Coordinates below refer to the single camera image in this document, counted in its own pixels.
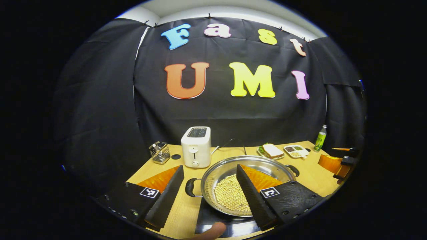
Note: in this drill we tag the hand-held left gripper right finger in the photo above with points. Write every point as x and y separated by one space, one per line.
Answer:
255 200

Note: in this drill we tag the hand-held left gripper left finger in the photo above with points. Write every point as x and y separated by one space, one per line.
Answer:
166 198

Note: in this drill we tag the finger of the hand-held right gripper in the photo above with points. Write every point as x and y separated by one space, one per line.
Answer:
330 163
347 152

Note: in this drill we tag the stainless steel pot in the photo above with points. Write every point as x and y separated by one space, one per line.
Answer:
227 170

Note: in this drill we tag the black induction cooktop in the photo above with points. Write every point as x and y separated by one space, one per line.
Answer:
208 223

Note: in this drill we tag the green label drink bottle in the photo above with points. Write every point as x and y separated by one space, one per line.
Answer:
320 140

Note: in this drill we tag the pile of soybeans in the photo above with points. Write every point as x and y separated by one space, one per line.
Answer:
230 195

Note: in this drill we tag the white divided bean tray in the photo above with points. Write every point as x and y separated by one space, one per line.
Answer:
302 152

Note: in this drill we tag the white rectangular plate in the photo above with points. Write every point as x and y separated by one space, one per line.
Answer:
263 156

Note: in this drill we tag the sandwich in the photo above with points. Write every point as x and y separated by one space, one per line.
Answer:
273 150

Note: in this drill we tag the white toaster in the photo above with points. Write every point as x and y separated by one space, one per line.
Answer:
196 150

